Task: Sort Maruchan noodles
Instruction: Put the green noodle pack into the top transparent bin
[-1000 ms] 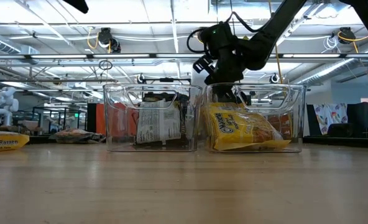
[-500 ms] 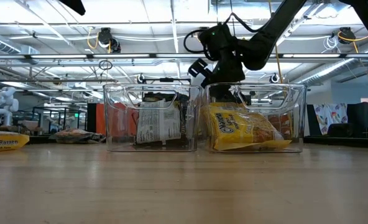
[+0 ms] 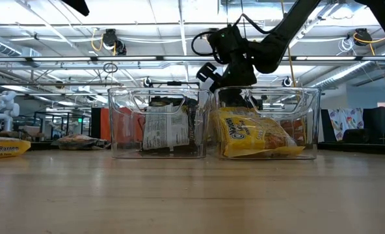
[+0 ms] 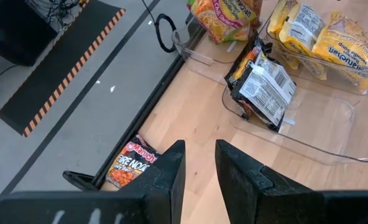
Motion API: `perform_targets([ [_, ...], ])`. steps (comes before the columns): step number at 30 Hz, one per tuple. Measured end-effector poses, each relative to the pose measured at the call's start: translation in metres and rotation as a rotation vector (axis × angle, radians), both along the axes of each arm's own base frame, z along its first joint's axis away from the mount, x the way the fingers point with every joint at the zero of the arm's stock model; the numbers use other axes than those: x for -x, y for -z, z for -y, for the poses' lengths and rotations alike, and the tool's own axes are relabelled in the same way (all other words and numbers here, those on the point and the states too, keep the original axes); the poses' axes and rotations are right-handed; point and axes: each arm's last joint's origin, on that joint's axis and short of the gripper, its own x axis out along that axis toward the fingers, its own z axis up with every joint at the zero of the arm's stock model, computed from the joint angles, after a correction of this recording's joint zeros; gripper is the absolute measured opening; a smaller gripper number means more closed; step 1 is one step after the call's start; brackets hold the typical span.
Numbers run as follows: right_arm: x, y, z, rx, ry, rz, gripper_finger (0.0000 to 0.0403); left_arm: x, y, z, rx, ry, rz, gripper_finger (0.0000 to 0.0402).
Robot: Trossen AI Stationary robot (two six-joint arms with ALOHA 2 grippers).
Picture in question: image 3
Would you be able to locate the silver ventilation duct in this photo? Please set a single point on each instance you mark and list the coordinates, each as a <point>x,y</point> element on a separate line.
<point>348,70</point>

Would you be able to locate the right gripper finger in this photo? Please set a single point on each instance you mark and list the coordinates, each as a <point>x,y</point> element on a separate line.
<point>234,93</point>

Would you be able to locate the floral cloth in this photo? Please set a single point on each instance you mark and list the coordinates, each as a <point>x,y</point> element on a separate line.
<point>345,122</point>

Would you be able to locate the black rectangular bar frame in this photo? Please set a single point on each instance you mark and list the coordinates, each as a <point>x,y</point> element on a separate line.
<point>174,83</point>

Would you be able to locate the clear plastic bin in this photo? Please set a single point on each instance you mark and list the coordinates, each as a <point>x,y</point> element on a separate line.
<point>127,130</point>
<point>309,130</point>

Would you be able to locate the yellow chicken ramen packet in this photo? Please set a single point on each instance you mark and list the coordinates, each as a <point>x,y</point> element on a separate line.
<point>234,112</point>
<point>4,148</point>
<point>254,139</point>

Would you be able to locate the black aluminium table frame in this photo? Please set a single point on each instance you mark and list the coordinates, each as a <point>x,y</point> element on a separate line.
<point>358,148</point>

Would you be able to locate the orange partition panel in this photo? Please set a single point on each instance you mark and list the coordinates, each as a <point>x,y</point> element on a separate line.
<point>105,126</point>

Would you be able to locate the grey ceiling vent duct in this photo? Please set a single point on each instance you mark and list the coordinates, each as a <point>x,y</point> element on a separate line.
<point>4,45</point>

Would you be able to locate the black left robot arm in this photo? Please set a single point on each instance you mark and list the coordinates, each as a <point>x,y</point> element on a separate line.
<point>77,6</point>

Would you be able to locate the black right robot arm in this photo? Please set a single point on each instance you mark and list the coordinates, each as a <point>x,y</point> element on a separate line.
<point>286,35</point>

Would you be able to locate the black office chair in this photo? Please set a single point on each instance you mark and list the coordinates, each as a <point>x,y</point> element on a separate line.
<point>355,136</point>

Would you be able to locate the long ceiling light bar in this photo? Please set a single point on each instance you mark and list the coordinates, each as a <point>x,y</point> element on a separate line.
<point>130,58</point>

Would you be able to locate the black ceiling-hung device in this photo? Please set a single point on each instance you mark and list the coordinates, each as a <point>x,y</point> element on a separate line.
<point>121,48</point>

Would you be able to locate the white robot figure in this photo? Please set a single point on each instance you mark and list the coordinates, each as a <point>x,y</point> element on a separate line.
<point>5,110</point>

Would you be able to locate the black pink ramen packet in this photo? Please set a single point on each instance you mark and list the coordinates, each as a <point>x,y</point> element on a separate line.
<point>82,142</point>

